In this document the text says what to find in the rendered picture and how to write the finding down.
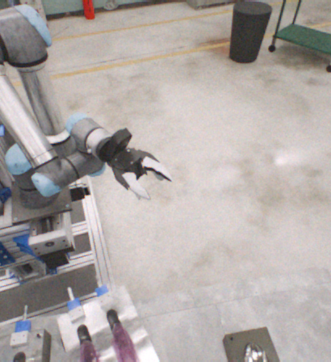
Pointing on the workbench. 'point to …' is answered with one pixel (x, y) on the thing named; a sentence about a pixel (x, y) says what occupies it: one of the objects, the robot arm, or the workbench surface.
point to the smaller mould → (250, 346)
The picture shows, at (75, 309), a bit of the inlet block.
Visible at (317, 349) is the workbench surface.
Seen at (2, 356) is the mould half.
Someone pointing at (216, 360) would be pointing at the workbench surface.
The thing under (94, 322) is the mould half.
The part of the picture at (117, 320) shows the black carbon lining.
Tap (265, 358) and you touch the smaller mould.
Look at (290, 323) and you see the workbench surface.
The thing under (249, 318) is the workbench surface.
